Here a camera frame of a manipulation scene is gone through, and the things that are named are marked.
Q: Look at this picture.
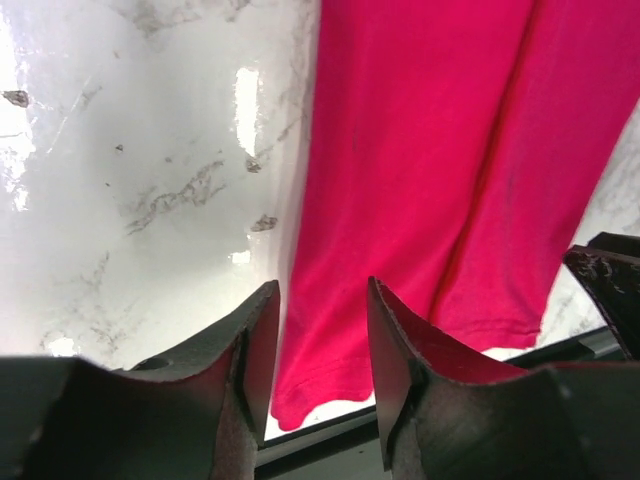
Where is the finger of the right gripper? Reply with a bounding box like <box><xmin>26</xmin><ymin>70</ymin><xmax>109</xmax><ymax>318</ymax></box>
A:
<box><xmin>563</xmin><ymin>232</ymin><xmax>639</xmax><ymax>360</ymax></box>

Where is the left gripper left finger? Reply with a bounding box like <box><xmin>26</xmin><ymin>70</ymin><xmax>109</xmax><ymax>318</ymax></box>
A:
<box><xmin>129</xmin><ymin>280</ymin><xmax>280</xmax><ymax>479</ymax></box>

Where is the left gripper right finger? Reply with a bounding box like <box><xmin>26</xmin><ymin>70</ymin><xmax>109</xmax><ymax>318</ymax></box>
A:
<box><xmin>367</xmin><ymin>277</ymin><xmax>545</xmax><ymax>479</ymax></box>

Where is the magenta t shirt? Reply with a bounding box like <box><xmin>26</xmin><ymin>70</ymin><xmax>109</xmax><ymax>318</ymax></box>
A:
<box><xmin>271</xmin><ymin>1</ymin><xmax>639</xmax><ymax>432</ymax></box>

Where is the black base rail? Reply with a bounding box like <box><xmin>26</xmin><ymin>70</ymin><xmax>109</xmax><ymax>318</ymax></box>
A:
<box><xmin>256</xmin><ymin>329</ymin><xmax>639</xmax><ymax>480</ymax></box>

